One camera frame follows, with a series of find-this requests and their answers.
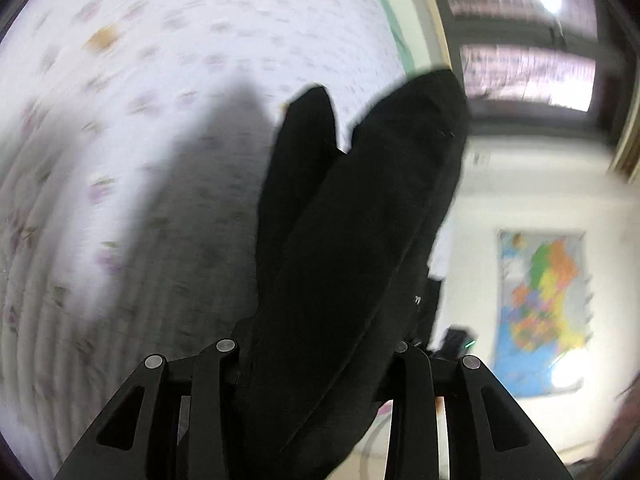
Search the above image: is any colourful wall map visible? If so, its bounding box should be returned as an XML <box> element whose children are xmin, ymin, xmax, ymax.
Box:
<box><xmin>492</xmin><ymin>230</ymin><xmax>591</xmax><ymax>399</ymax></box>

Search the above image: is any dark window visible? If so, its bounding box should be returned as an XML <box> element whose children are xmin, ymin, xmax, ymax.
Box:
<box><xmin>435</xmin><ymin>0</ymin><xmax>637</xmax><ymax>143</ymax></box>

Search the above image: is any black hooded jacket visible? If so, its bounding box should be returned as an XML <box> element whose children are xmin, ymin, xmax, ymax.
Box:
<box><xmin>230</xmin><ymin>70</ymin><xmax>469</xmax><ymax>479</ymax></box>

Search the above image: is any wooden bed frame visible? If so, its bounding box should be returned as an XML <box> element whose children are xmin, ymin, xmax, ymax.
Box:
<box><xmin>387</xmin><ymin>0</ymin><xmax>452</xmax><ymax>70</ymax></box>

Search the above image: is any green bed sheet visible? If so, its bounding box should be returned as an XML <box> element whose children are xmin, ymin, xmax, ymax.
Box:
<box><xmin>380</xmin><ymin>0</ymin><xmax>414</xmax><ymax>74</ymax></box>

